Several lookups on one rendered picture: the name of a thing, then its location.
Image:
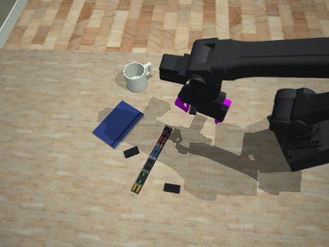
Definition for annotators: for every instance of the pale grey mug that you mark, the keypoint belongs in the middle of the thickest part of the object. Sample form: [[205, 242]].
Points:
[[134, 70]]

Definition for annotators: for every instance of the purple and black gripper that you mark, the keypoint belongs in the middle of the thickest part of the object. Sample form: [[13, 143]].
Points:
[[205, 102]]

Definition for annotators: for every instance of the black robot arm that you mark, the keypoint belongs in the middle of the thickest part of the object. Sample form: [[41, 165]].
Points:
[[213, 60]]

